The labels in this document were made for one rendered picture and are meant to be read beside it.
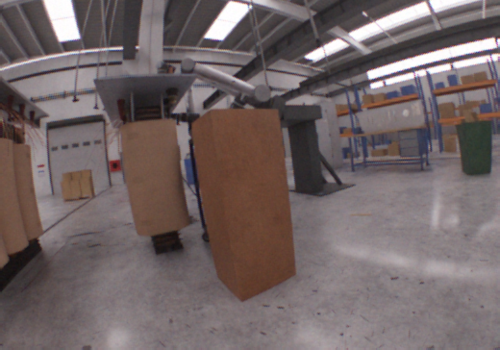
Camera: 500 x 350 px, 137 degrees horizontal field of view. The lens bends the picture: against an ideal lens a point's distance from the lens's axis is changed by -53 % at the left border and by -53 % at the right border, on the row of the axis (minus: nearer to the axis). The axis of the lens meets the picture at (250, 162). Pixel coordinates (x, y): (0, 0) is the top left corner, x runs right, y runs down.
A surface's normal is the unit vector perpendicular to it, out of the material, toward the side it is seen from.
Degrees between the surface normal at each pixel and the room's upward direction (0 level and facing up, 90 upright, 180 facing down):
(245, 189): 90
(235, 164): 90
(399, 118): 90
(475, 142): 94
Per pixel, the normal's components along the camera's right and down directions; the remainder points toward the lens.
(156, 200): 0.52, -0.04
